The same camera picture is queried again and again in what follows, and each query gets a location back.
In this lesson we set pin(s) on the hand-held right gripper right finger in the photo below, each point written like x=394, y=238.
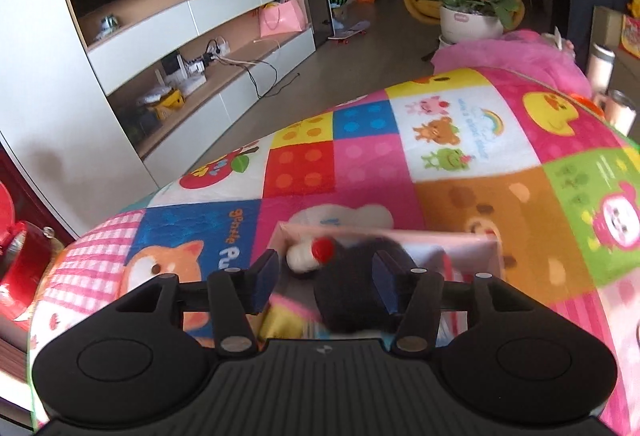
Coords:
x=386, y=281

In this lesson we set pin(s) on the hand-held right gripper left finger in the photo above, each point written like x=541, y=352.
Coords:
x=264, y=281

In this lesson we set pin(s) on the black plush toy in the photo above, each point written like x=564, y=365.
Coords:
x=350, y=291

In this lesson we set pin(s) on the white toy with red tip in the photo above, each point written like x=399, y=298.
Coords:
x=302, y=258

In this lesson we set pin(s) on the gold toy with pink frill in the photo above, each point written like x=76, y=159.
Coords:
x=282, y=328

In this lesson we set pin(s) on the pink cardboard box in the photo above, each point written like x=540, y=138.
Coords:
x=450, y=241

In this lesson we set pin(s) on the colourful cartoon play mat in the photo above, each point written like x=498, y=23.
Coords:
x=350, y=166

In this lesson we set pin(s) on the yellow box on shelf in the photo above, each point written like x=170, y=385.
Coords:
x=165, y=105

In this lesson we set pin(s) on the black router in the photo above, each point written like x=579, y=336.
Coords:
x=171, y=65

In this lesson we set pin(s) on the small skateboard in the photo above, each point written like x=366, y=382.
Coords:
x=349, y=32

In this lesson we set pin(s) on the pink blanket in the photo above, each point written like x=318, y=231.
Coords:
x=510, y=61

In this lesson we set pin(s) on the pink gift bag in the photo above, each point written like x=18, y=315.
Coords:
x=281, y=18

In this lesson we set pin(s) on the silver cup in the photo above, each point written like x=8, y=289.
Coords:
x=620, y=111

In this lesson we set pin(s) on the small silver ornament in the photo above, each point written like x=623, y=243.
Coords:
x=109, y=26

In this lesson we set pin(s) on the white cylinder bottle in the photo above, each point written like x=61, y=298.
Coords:
x=600, y=68

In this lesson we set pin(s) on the colourful printed box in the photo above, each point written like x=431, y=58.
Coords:
x=631, y=32

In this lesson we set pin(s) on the yellow backpack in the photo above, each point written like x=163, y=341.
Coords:
x=635, y=1

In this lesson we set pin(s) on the white wall cabinet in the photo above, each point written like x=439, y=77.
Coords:
x=225, y=1

